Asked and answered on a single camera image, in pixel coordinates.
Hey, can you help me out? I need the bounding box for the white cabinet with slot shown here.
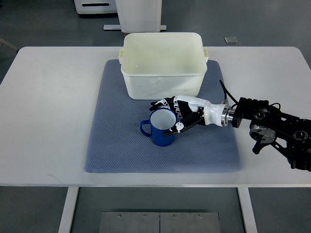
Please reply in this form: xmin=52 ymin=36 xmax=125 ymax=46
xmin=73 ymin=0 xmax=117 ymax=15

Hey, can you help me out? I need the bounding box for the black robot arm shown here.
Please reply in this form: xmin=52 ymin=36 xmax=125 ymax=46
xmin=220 ymin=82 xmax=311 ymax=171

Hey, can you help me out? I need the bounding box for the small grey floor plate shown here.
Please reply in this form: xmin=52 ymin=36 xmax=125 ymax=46
xmin=224 ymin=36 xmax=238 ymax=45

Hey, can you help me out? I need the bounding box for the white machine pedestal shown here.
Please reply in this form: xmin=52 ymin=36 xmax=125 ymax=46
xmin=103 ymin=0 xmax=167 ymax=33

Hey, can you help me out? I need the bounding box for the blue textured mat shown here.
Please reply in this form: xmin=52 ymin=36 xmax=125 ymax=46
xmin=85 ymin=60 xmax=242 ymax=173

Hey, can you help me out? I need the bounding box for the right white table leg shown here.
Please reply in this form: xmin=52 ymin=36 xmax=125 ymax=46
xmin=238 ymin=187 xmax=258 ymax=233

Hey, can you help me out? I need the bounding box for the white plastic box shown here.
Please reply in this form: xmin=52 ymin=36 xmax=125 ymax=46
xmin=119 ymin=32 xmax=208 ymax=100

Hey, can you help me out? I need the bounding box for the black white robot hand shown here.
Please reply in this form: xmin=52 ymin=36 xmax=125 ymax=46
xmin=150 ymin=95 xmax=234 ymax=137

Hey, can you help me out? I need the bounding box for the blue enamel mug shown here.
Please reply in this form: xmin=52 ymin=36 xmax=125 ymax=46
xmin=140 ymin=108 xmax=177 ymax=147

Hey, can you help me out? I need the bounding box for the white table leg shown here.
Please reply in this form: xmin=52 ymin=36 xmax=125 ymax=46
xmin=58 ymin=187 xmax=79 ymax=233
xmin=238 ymin=187 xmax=258 ymax=233

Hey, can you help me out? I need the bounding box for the left white table leg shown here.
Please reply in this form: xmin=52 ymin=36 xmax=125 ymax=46
xmin=58 ymin=187 xmax=79 ymax=233

